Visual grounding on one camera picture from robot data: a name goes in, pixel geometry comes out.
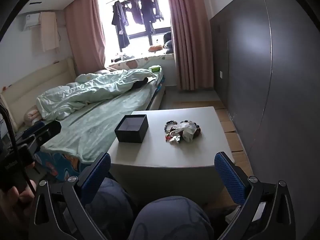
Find black jewelry box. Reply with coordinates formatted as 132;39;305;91
114;114;149;143

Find white air conditioner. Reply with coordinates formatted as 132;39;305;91
19;11;42;32

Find beige hanging towel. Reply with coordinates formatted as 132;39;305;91
39;11;60;53

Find white plastic bag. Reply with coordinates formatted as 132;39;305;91
173;121;198;141

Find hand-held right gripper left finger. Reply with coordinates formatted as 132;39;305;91
29;152;112;240

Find person's left hand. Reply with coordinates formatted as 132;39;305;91
0;184;37;230

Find printed window seat cushion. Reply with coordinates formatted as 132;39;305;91
107;52;175;72

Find white low table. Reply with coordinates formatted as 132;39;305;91
106;106;235;205

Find dark hanging garment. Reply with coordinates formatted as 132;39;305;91
111;0;130;52
140;0;157;34
152;0;164;22
130;0;144;25

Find green bedsheet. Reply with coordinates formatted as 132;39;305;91
37;66;167;164

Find black cable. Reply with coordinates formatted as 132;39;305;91
0;104;38;195

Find dark grey wardrobe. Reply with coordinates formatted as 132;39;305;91
209;0;320;178

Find person's right leg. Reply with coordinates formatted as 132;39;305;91
130;195;215;240

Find person's leg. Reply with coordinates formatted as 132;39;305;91
85;177;140;240
130;195;215;240

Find pink pillow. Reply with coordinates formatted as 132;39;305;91
24;105;42;127

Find dark and green bead bracelet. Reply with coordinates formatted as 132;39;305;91
164;121;178;133

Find cardboard floor sheets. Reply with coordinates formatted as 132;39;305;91
172;100;253;178

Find cream bed headboard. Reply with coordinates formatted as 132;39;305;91
0;57;77;130

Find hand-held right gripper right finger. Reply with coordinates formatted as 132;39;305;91
214;151;297;240

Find pink curtain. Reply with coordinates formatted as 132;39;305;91
164;0;215;92
64;0;110;74

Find brown bead bracelet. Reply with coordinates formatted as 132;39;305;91
179;120;202;138

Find light green quilt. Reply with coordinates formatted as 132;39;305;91
36;68;157;120

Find blue printed mattress cover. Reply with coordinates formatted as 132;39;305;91
32;150;83;183

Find dark cushion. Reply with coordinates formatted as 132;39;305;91
163;31;173;55

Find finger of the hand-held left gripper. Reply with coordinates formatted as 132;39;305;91
22;121;46;141
35;119;62;146

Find black cloth item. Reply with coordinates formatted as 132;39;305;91
131;77;149;90

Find person's left leg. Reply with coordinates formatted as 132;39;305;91
85;177;140;240

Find small clothes pile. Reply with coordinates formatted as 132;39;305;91
111;53;134;62

